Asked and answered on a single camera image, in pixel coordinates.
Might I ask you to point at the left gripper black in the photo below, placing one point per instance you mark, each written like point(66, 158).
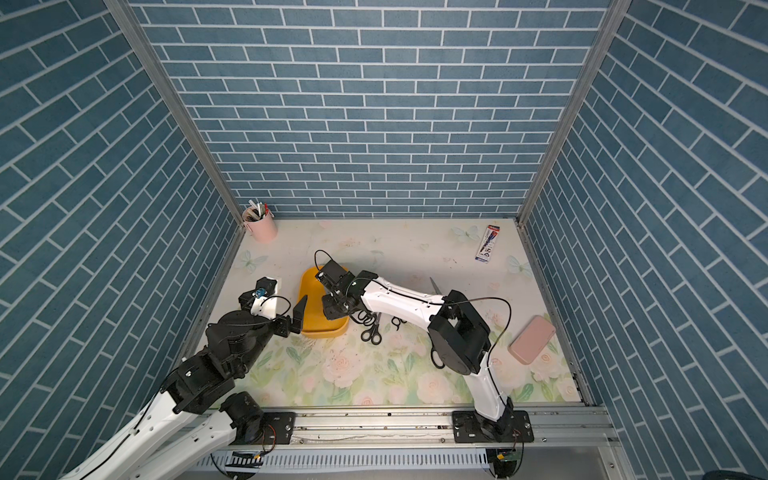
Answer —
point(285, 327)

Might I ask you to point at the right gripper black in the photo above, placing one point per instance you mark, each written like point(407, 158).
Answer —
point(331, 314)

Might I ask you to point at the black scissors pair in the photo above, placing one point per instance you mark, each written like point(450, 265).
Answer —
point(363, 317)
point(372, 334)

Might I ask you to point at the black scissors small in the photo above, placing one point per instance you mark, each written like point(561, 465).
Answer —
point(397, 322)

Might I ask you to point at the blue handled scissors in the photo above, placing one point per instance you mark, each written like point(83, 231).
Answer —
point(435, 286)

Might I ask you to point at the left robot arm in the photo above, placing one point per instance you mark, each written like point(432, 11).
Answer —
point(196, 410)

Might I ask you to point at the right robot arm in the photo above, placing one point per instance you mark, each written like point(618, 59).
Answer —
point(460, 341)

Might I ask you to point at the yellow plastic storage box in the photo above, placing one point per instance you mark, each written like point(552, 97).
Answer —
point(315, 323)

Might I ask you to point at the floral table mat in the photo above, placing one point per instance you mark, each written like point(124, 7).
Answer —
point(343, 371)

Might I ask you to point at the pink metal pen holder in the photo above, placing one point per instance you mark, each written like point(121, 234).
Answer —
point(261, 227)

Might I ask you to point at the pen refill package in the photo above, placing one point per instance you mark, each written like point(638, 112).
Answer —
point(486, 246)

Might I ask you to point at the pink phone case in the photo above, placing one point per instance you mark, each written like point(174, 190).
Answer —
point(532, 340)

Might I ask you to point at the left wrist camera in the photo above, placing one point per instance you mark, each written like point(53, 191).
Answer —
point(261, 300)

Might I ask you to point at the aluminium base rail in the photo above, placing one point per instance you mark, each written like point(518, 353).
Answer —
point(535, 425)

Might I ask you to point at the aluminium corner post left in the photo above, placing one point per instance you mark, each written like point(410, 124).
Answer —
point(128, 24)

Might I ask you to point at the aluminium corner post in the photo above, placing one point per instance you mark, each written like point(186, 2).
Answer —
point(594, 59)
point(128, 24)

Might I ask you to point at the aluminium corner post right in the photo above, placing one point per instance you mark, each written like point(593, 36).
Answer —
point(594, 59)

